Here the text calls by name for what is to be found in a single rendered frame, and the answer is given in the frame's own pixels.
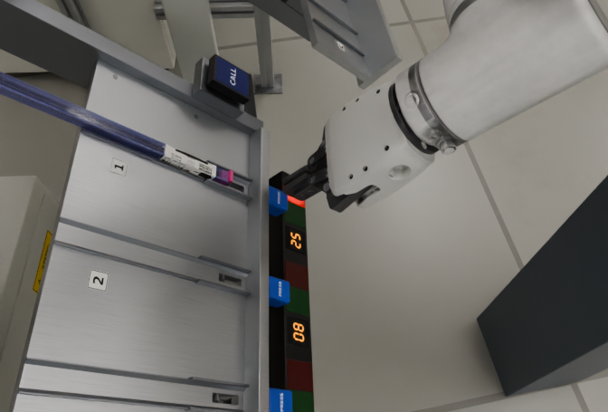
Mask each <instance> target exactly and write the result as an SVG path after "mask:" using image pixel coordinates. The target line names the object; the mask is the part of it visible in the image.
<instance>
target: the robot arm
mask: <svg viewBox="0 0 608 412"><path fill-rule="evenodd" d="M442 1H443V7H444V13H445V16H446V20H447V24H448V27H449V31H450V34H449V36H448V38H447V39H446V41H445V42H444V43H443V44H442V45H441V46H439V47H438V48H437V49H435V50H434V51H432V52H431V53H429V54H427V55H426V56H424V57H423V58H422V59H421V60H419V61H418V62H416V63H414V64H413V65H411V66H410V67H408V68H407V69H405V70H404V71H403V72H401V73H399V74H398V75H397V77H396V79H395V80H392V81H389V82H387V83H384V84H382V85H380V86H378V87H376V88H374V89H372V90H371V91H368V92H366V93H364V94H362V95H360V96H359V97H357V98H355V99H354V100H352V101H350V102H349V103H348V104H346V105H345V106H343V107H342V108H340V109H339V110H337V111H336V112H335V113H333V114H332V115H331V116H330V117H329V118H328V120H327V122H326V125H325V127H324V129H323V137H322V142H321V143H320V145H319V147H318V150H317V151H316V152H315V153H313V154H312V155H311V156H310V157H309V159H308V164H307V165H305V166H304V167H302V168H300V169H298V170H297V171H295V172H293V173H292V174H290V175H289V176H287V177H285V178H284V179H282V185H283V186H284V187H283V193H284V194H286V195H288V196H292V197H294V198H295V199H297V200H299V201H304V200H307V199H308V198H310V197H312V196H314V195H316V194H317V193H319V192H321V191H323V192H325V193H326V195H327V196H326V198H327V201H328V205H329V208H330V209H332V210H334V211H337V212H339V213H341V212H343V211H344V210H345V209H346V208H348V207H349V206H350V205H351V204H353V203H354V202H355V201H356V204H357V206H358V207H360V208H365V207H368V206H371V205H372V204H374V203H376V202H378V201H379V200H381V199H383V198H385V197H386V196H389V195H391V194H392V193H393V192H394V191H396V190H398V189H399V188H401V187H403V186H404V185H406V184H407V183H409V182H410V181H411V180H413V179H414V178H415V177H417V176H418V175H420V174H421V173H422V172H423V171H424V170H425V169H427V168H428V167H429V166H430V165H431V164H432V163H433V162H434V160H435V156H434V153H435V152H437V151H439V150H440V151H441V152H442V154H445V155H450V154H452V153H454V152H455V151H456V150H457V147H458V146H459V145H461V144H463V143H465V142H467V141H469V140H471V139H474V138H476V137H478V136H479V135H480V134H482V133H484V132H486V131H488V130H490V129H493V128H495V127H497V126H498V125H499V124H501V123H503V122H505V121H507V120H510V119H512V118H514V117H516V116H517V115H519V114H520V113H522V112H524V111H526V110H529V109H531V108H533V107H535V106H537V105H538V104H540V103H541V102H543V101H546V100H548V99H550V98H552V97H554V96H556V95H557V94H559V93H561V92H562V91H565V90H567V89H569V88H571V87H573V86H575V85H576V84H578V83H580V82H581V81H584V80H586V79H588V78H590V77H592V76H594V75H596V74H597V73H599V72H601V71H603V70H605V69H607V68H608V20H607V18H606V16H605V14H604V12H603V10H602V8H601V6H599V4H598V3H597V1H596V0H442Z"/></svg>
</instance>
